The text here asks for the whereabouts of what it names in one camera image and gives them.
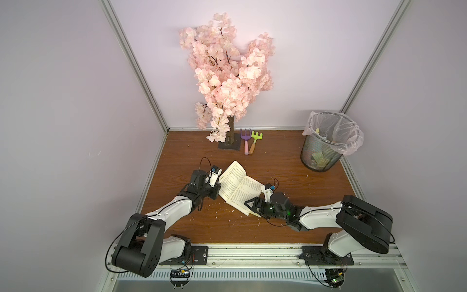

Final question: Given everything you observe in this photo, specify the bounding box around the dark blue book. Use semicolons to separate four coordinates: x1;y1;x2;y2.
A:
219;161;263;217

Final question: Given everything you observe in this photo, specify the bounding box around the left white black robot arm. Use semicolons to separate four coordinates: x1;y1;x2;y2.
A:
105;166;222;277

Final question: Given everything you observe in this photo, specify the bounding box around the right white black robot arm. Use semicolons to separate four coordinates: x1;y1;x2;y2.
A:
244;192;394;259

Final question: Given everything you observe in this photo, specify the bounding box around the discarded sticky notes pile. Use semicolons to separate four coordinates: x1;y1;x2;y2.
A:
311;128;334;169

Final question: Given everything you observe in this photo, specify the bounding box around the green toy garden rake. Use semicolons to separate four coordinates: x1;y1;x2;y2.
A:
249;131;263;155

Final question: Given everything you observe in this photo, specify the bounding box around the purple toy garden rake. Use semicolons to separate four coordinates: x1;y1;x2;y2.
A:
240;128;252;155

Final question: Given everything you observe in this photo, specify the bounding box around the black mesh waste bin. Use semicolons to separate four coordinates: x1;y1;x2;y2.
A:
300;111;356;172

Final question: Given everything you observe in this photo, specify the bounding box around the left small circuit board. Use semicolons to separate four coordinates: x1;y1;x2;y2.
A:
169;269;191;289

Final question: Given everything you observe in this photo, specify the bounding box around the small circuit board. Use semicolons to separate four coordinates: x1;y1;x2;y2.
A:
325;269;345;288
169;269;191;289

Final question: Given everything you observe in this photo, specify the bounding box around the right small circuit board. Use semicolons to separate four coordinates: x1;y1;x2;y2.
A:
325;269;345;288

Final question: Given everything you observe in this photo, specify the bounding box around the clear plastic bin liner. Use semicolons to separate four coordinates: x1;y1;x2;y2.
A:
302;111;364;156

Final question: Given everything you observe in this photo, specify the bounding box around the pink artificial blossom tree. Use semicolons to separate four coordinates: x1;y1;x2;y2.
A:
179;13;275;143

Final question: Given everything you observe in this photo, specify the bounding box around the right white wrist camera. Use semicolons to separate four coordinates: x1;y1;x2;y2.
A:
261;184;276;203

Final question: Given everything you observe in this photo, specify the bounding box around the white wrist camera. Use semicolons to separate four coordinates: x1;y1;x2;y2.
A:
208;165;222;187
261;184;276;203

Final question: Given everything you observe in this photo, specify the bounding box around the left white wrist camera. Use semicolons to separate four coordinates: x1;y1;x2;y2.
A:
208;165;222;187

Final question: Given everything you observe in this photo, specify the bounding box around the aluminium mounting rail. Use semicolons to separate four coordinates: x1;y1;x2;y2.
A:
106;243;407;282

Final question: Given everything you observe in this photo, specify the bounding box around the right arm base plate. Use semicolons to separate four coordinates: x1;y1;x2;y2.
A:
299;245;355;266

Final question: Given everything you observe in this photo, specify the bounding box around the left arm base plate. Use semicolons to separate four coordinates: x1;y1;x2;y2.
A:
159;245;209;267

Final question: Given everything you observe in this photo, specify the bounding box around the left aluminium corner post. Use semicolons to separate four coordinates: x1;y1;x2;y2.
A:
100;0;170;135

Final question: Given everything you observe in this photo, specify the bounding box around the aluminium corner post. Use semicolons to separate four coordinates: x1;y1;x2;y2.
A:
100;0;170;135
339;0;412;114

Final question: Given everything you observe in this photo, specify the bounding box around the right aluminium corner post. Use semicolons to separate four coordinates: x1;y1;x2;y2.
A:
339;0;412;114

